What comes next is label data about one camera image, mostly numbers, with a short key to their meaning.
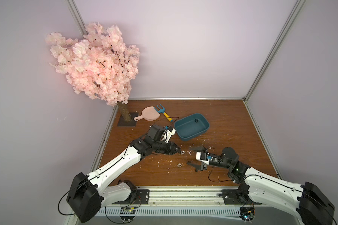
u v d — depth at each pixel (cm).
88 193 38
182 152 89
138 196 73
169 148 66
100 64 64
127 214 72
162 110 114
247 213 70
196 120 106
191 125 104
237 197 65
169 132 71
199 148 67
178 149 73
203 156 57
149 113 111
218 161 63
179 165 83
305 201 41
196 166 63
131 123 106
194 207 71
